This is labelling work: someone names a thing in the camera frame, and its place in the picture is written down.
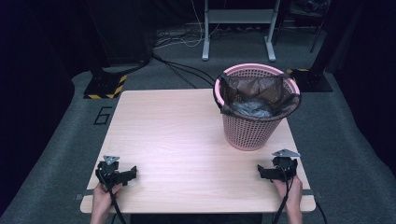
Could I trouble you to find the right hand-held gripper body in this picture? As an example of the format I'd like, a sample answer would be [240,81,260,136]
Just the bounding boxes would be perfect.
[270,148,302,183]

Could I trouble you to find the crumpled grey plastic wrap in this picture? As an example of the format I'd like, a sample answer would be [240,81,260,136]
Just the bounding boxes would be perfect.
[229,99,275,119]

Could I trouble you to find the dark cabinet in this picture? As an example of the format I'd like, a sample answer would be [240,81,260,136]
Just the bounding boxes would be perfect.
[90,0,154,67]

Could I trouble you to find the metal table bracket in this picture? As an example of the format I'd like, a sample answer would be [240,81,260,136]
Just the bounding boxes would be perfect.
[74,189,95,202]
[301,188,323,200]

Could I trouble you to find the person's right hand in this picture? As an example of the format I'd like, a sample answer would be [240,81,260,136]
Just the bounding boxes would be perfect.
[272,175,304,213]

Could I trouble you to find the black floor cables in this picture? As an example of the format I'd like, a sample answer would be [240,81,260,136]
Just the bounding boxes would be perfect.
[101,50,218,90]

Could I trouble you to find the dark curtain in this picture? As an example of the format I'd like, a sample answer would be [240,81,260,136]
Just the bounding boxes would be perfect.
[0,0,94,216]

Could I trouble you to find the black bin liner bag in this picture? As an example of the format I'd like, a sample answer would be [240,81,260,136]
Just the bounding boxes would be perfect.
[212,72,303,122]

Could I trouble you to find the pink plastic mesh basket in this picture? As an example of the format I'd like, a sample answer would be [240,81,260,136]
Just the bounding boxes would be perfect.
[214,63,302,152]

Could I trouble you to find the black stand pole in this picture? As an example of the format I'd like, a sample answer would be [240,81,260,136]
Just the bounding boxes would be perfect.
[309,0,353,78]
[78,0,108,80]

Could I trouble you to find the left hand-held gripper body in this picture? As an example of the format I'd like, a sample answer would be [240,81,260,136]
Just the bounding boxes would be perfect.
[94,154,125,188]

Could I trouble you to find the white floor cables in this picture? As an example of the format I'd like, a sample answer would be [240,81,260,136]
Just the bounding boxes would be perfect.
[152,0,222,50]

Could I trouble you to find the black striped stand base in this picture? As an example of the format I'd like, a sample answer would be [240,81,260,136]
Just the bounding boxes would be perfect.
[285,67,333,93]
[83,74,129,100]

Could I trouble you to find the thin black cable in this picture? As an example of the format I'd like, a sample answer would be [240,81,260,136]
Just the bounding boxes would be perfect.
[314,200,329,224]

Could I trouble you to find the white metal stand frame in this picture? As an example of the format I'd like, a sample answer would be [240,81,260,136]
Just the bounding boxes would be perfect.
[201,0,281,63]

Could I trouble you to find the person's left hand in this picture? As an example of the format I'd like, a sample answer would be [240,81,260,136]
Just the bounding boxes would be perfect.
[91,182,124,217]

